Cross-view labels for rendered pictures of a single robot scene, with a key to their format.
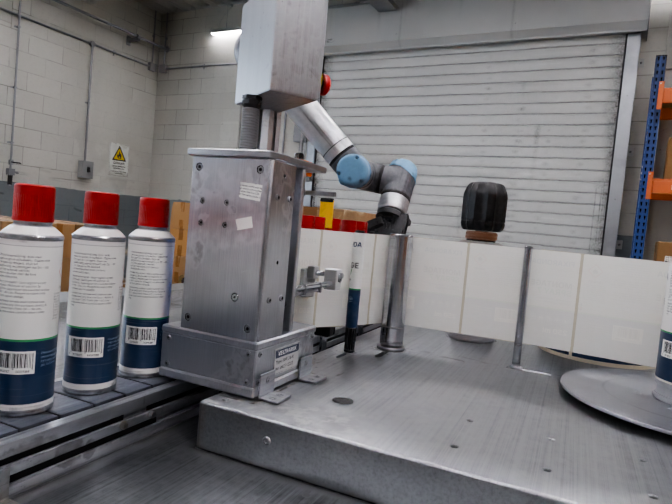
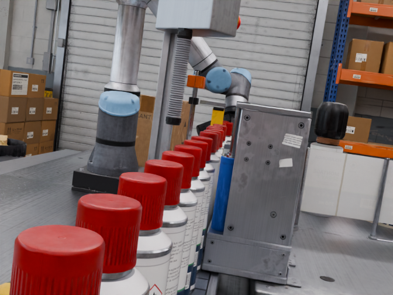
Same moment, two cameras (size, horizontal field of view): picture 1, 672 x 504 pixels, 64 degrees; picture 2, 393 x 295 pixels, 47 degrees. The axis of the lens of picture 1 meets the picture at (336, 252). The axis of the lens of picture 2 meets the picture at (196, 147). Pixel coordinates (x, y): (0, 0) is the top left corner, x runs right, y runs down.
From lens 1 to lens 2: 44 cm
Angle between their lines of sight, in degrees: 18
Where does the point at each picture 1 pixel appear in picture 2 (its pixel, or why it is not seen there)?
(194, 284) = (238, 204)
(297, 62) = (227, 7)
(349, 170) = (217, 80)
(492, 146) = not seen: hidden behind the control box
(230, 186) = (274, 135)
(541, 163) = (259, 48)
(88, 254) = not seen: hidden behind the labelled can
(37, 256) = (199, 203)
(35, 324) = (193, 252)
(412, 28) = not seen: outside the picture
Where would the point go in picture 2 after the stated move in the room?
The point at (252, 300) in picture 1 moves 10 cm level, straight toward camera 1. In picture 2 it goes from (289, 217) to (335, 240)
